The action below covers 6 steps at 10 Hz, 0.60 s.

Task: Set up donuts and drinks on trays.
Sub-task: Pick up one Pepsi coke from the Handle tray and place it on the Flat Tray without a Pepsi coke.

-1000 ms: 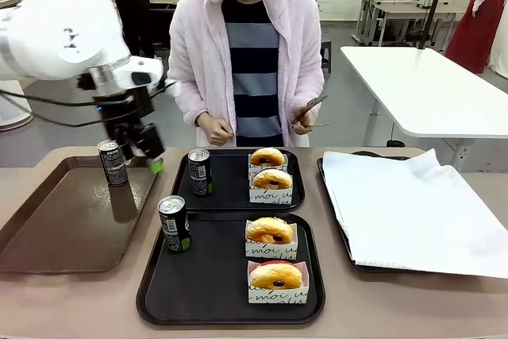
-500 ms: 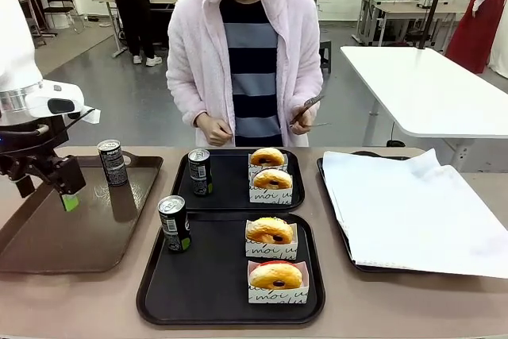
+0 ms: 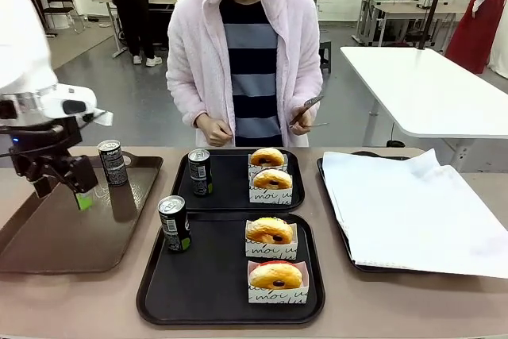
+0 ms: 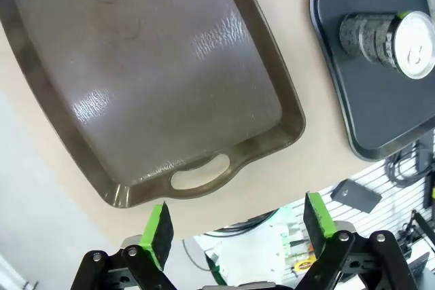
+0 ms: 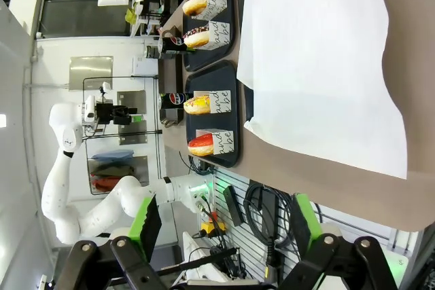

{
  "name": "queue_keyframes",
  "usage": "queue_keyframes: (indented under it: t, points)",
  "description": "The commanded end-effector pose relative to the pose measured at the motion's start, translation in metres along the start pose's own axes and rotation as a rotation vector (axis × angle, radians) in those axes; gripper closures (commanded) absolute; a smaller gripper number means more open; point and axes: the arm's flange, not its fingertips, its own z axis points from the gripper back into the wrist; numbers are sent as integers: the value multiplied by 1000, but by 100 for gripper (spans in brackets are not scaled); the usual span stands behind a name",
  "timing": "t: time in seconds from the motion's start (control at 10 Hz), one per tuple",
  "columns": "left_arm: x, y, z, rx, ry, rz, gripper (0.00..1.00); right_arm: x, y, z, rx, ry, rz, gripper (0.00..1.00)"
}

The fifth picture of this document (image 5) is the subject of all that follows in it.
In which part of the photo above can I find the black cable bundle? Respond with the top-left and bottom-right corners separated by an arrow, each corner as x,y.
244,183 -> 296,267

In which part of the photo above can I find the chocolate sprinkled donut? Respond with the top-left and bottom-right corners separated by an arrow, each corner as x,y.
182,26 -> 211,49

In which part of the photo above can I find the black rod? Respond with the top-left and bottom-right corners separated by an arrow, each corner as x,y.
154,247 -> 239,276

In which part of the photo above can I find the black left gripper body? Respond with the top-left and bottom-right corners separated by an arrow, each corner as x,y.
95,101 -> 118,126

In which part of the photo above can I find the white slatted panel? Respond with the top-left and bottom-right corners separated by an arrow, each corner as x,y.
209,166 -> 398,270

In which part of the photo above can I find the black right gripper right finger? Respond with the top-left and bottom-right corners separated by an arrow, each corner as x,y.
288,194 -> 398,290

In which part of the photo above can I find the yellow emergency stop box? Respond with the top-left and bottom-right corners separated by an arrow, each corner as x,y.
200,211 -> 227,238

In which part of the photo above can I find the white printed paper donut holder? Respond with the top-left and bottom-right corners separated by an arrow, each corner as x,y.
193,90 -> 232,115
195,128 -> 235,156
200,20 -> 231,51
195,0 -> 227,21

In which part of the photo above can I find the black rectangular bar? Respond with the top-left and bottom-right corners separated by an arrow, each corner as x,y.
222,184 -> 245,227

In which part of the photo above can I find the black frame storage rack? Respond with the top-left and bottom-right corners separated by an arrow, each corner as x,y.
82,75 -> 164,196

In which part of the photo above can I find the black plastic tray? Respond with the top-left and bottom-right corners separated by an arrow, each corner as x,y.
181,0 -> 239,73
184,60 -> 243,168
234,0 -> 255,124

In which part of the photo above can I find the white plastic box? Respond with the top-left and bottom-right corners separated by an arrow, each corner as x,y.
181,231 -> 225,284

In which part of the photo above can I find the yellow sprinkled donut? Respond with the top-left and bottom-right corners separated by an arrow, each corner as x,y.
183,94 -> 211,116

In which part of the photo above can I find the white paper sheet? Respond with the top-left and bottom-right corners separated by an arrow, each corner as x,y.
236,0 -> 408,181

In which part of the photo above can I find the brown plastic tray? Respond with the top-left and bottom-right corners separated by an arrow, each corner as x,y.
156,24 -> 187,151

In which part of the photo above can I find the strawberry glazed donut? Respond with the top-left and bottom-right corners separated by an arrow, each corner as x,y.
187,132 -> 215,158

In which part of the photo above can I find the black power adapter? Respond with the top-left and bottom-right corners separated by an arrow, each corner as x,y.
260,187 -> 280,236

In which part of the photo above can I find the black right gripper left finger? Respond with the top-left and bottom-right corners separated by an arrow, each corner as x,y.
52,194 -> 163,290

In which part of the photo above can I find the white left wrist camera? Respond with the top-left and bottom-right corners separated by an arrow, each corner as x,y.
83,94 -> 97,124

